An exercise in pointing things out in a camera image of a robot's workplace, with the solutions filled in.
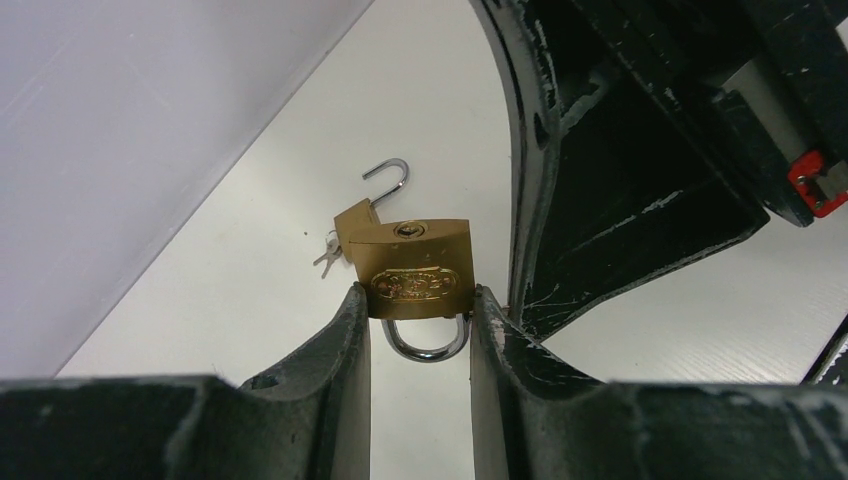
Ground small brass padlock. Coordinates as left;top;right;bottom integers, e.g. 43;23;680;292
349;218;476;363

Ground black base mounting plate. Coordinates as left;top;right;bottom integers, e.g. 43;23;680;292
801;317;848;386

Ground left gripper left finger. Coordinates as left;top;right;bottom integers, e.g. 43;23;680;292
1;284;371;479

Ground large brass padlock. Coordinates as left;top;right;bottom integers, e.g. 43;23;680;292
334;158;410;263

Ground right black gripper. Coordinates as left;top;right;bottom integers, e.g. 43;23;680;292
473;1;847;341

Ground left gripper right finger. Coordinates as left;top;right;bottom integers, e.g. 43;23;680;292
469;286;847;479

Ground silver keys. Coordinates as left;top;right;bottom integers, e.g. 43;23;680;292
312;230;343;279

